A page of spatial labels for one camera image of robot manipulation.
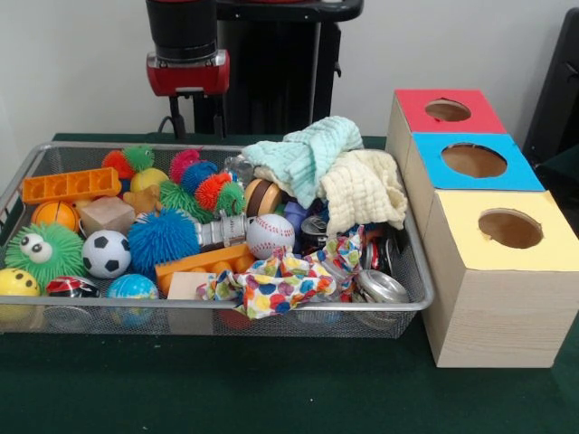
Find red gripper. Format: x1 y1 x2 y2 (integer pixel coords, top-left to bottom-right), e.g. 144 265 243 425
145 49 231 140

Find multicolour spiky caterpillar toy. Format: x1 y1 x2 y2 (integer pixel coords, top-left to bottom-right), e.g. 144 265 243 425
169 147 248 216

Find silver toy robot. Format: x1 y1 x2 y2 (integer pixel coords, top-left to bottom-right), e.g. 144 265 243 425
194 211 251 252

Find light blue waffle cloth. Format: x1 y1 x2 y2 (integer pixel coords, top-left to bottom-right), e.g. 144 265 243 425
242 116 365 209

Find orange plastic tray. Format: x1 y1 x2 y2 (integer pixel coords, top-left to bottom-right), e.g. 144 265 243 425
21 166 122 205

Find cream waffle cloth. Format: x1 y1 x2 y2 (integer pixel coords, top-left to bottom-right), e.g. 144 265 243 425
252 149 409 237

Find clear mesh bin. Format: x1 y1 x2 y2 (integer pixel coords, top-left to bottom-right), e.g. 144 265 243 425
0 142 436 340

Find wooden box with three holes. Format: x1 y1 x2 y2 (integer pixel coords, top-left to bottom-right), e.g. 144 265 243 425
386 88 579 368

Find large blue spiky ball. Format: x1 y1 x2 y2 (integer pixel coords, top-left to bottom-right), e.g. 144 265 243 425
128 210 201 276

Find white baseball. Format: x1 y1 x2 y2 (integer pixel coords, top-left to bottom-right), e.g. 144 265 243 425
246 213 296 259

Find black and white soccer ball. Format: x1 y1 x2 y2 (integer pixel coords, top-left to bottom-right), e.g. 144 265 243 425
82 230 132 278

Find colourful spotted cloth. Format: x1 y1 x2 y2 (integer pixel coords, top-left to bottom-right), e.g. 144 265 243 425
196 225 365 320

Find green googly-eyed puffer ball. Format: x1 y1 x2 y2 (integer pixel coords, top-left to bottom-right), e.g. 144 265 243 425
5 222 88 290

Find dark green table cloth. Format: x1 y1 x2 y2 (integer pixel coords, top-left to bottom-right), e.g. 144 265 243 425
0 131 579 434

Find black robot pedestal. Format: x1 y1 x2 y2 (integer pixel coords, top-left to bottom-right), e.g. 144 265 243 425
192 0 365 136

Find black furniture frame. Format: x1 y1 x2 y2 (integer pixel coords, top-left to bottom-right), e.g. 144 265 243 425
522 6 579 168

